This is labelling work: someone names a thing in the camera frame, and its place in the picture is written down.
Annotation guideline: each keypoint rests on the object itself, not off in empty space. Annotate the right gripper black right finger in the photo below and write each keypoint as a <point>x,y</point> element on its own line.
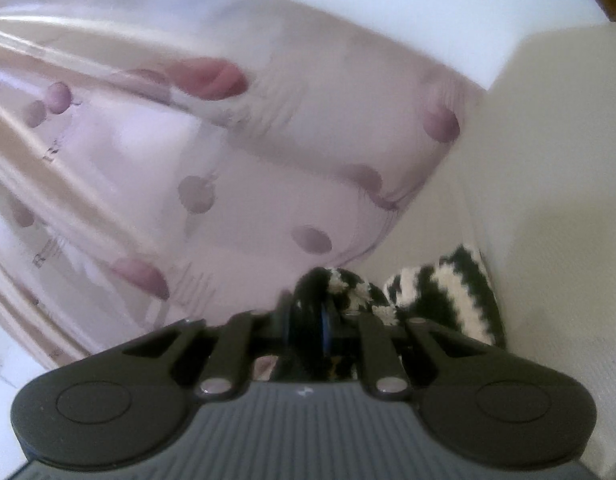
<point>481,402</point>

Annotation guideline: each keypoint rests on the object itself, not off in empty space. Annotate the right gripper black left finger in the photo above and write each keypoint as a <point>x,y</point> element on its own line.
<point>131,401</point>

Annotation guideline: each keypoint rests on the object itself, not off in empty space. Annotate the pink leaf print curtain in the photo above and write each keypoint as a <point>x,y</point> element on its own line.
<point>167,160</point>

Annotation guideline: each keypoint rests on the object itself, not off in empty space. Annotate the black white striped knit cardigan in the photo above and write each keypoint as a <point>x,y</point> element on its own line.
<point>455,292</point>

